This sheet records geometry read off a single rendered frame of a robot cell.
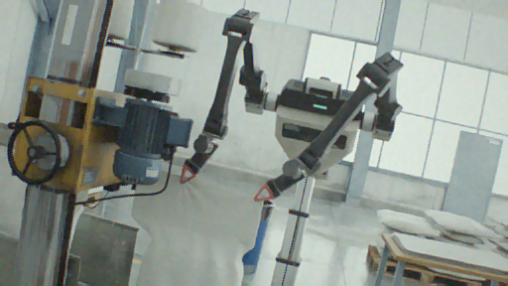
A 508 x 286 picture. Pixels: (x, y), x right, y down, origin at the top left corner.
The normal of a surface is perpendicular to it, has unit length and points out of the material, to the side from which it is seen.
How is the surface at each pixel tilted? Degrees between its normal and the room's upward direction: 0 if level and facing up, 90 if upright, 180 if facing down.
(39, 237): 90
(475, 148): 90
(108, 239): 90
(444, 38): 90
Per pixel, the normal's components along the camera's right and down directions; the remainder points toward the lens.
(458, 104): -0.14, 0.03
